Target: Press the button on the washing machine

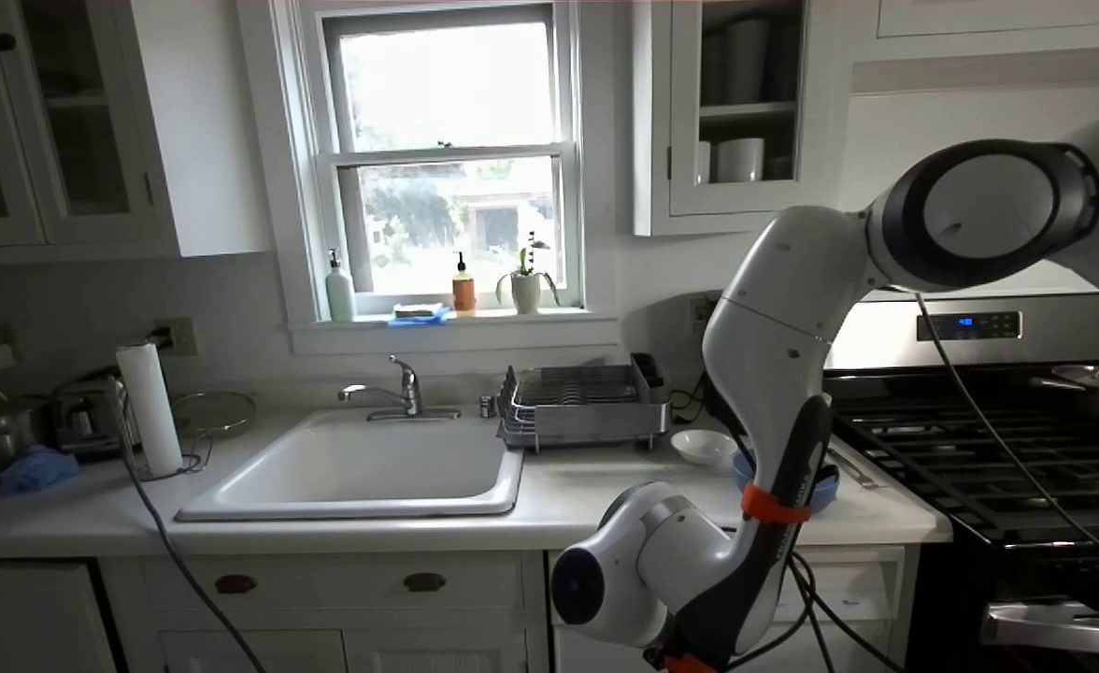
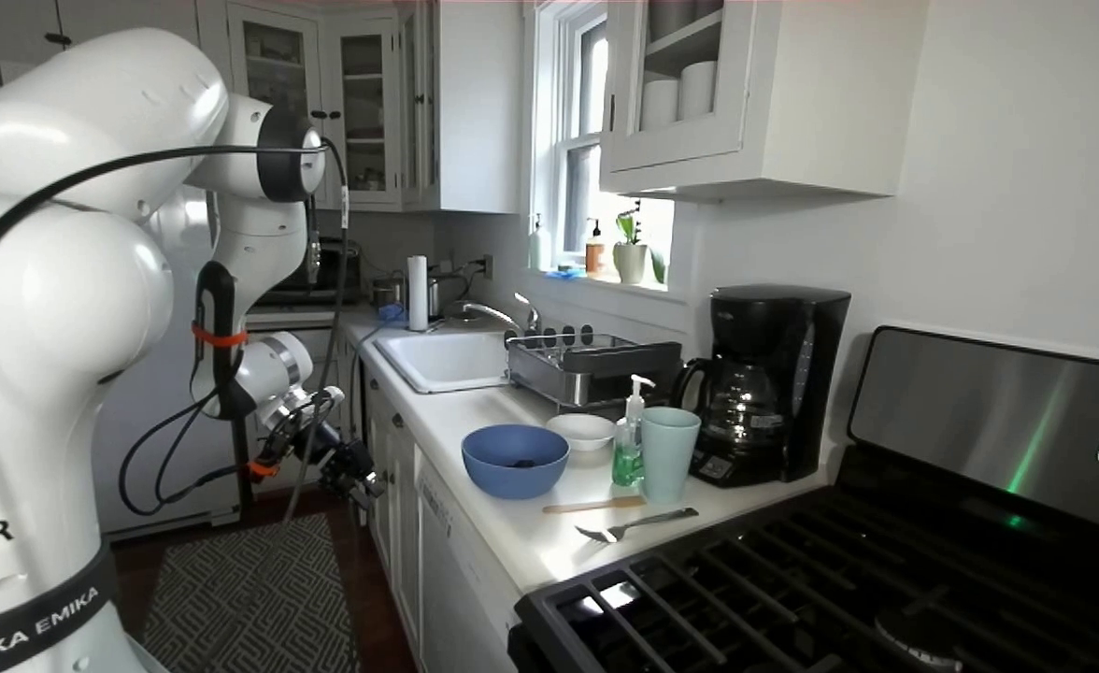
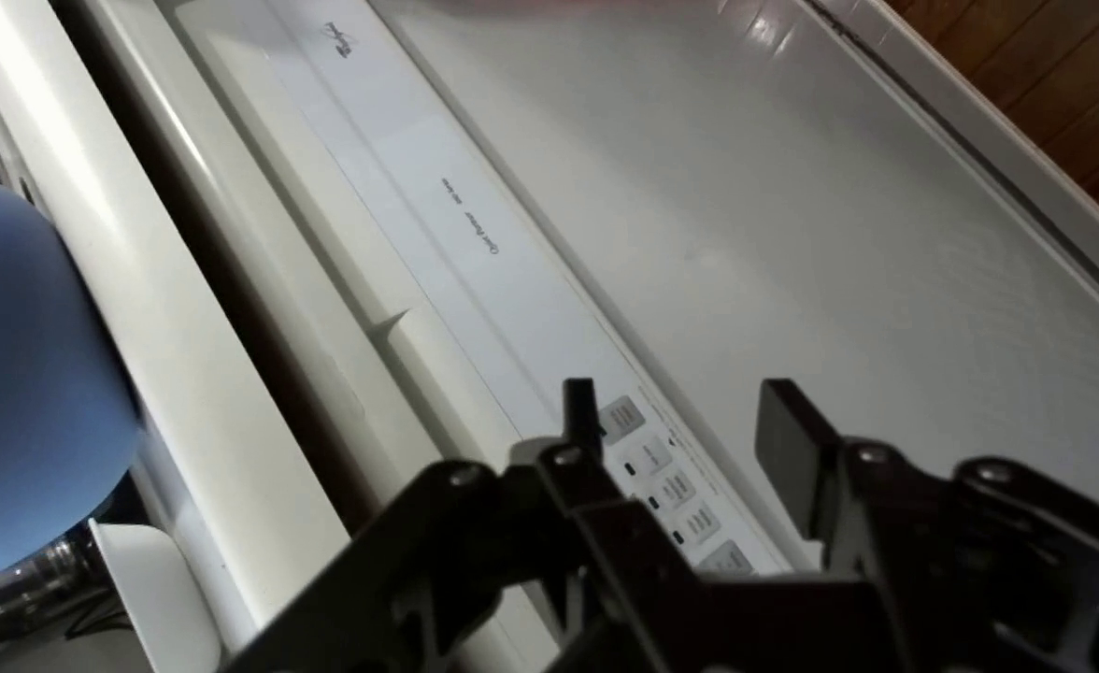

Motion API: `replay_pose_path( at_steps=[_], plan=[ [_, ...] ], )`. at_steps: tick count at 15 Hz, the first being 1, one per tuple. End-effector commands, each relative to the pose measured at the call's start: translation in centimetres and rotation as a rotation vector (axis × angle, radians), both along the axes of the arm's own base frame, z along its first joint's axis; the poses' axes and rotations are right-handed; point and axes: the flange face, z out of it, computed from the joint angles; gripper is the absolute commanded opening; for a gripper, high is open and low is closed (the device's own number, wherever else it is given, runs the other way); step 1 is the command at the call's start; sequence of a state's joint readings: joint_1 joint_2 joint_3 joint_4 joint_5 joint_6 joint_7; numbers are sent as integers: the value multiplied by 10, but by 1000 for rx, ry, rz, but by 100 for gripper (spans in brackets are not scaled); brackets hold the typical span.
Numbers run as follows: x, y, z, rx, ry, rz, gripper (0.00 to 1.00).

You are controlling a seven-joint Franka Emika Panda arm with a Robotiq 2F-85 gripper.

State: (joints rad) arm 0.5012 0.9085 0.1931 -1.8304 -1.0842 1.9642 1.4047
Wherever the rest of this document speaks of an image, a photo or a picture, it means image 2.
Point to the white kitchen sink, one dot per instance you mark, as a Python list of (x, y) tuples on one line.
[(444, 362)]

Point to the white mug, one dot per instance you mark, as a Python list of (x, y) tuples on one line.
[(697, 92), (658, 99)]

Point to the wall power outlet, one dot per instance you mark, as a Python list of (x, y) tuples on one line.
[(484, 266)]

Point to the chrome faucet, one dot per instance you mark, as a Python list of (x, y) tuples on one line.
[(493, 307)]

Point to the metal dish rack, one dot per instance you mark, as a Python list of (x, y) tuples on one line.
[(590, 368)]

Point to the wooden stick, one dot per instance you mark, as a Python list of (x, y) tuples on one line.
[(591, 504)]

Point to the white base cabinet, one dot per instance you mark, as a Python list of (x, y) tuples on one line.
[(393, 497)]

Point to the black gas stove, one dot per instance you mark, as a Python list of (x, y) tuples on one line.
[(947, 561)]

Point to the white framed window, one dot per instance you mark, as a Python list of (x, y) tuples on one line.
[(590, 162)]

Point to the blue sponge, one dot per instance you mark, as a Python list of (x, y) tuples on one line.
[(567, 271)]

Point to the blue cloth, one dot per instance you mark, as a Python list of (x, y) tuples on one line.
[(390, 314)]

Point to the white glass door cabinet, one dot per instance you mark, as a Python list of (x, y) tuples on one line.
[(797, 115)]

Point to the grey patterned rug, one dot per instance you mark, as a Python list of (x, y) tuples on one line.
[(251, 602)]

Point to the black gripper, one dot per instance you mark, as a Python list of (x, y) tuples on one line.
[(344, 464)]

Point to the black coffee maker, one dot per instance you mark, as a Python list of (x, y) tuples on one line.
[(759, 374)]

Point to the plant in white pot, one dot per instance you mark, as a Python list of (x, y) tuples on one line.
[(632, 261)]

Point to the white pump bottle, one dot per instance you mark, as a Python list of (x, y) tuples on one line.
[(531, 247)]

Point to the white wall cabinet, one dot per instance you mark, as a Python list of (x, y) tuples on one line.
[(475, 115)]

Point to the green pump soap bottle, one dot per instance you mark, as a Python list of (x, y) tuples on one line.
[(627, 460)]

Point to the blue bowl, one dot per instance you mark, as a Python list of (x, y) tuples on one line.
[(515, 460)]

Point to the white paper towel roll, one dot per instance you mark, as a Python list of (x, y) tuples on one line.
[(417, 293)]

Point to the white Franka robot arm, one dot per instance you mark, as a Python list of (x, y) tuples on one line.
[(50, 312)]

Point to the teal plastic cup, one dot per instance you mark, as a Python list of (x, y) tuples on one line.
[(671, 453)]

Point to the orange pump bottle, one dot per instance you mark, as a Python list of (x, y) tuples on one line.
[(597, 251)]

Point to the small white bowl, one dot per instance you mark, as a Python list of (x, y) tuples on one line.
[(581, 431)]

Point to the metal fork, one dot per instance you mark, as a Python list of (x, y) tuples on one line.
[(636, 526)]

